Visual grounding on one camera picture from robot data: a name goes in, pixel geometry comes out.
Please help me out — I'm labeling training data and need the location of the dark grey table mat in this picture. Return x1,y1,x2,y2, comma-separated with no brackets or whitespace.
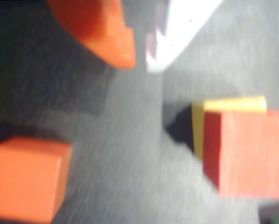
0,0,279,224

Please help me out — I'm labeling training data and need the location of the orange cube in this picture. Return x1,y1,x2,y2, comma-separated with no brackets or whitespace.
0,136,73,224

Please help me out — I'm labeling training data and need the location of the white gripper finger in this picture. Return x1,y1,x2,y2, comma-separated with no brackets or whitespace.
145,0,224,73

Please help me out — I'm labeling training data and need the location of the yellow cube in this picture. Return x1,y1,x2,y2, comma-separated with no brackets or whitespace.
191,95,267,161

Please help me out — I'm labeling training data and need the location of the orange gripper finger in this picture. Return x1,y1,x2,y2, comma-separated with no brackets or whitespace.
46,0,137,70

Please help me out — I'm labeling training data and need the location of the red cube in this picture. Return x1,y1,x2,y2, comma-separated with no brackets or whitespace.
202,110,279,199

